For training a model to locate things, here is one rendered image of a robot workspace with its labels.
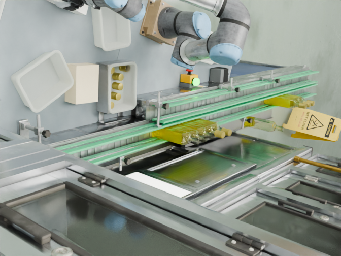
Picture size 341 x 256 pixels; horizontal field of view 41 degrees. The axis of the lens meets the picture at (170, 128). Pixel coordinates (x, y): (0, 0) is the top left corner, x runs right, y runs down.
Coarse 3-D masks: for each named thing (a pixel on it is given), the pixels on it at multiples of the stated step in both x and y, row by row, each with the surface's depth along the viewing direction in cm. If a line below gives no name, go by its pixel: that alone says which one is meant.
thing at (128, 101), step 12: (108, 72) 199; (120, 72) 214; (132, 72) 212; (108, 84) 201; (132, 84) 214; (108, 96) 202; (132, 96) 215; (108, 108) 204; (120, 108) 211; (132, 108) 215
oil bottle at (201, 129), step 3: (180, 123) 226; (183, 123) 226; (186, 123) 227; (189, 123) 227; (186, 126) 223; (189, 126) 222; (192, 126) 222; (195, 126) 222; (198, 126) 222; (201, 126) 222; (195, 129) 220; (198, 129) 219; (201, 129) 219; (204, 129) 220; (201, 132) 219
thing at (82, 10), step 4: (48, 0) 176; (52, 0) 174; (56, 0) 174; (60, 0) 175; (84, 4) 184; (80, 8) 183; (84, 8) 184; (76, 12) 185; (80, 12) 183; (84, 12) 185
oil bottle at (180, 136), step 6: (156, 132) 221; (162, 132) 218; (168, 132) 216; (174, 132) 213; (180, 132) 212; (186, 132) 213; (162, 138) 219; (168, 138) 216; (174, 138) 214; (180, 138) 211; (186, 138) 210; (186, 144) 212
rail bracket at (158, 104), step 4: (148, 100) 213; (152, 100) 215; (148, 104) 214; (152, 104) 213; (156, 104) 210; (160, 104) 209; (164, 104) 207; (168, 104) 208; (164, 108) 208; (156, 124) 214
